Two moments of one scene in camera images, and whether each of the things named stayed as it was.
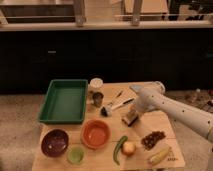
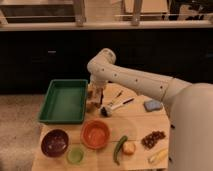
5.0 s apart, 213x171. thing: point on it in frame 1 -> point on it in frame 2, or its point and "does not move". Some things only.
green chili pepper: (117, 148) does not move
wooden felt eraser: (130, 117) -> (93, 103)
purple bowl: (54, 142) does not move
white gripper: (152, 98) -> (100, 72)
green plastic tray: (64, 102) does not move
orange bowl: (95, 133) does not move
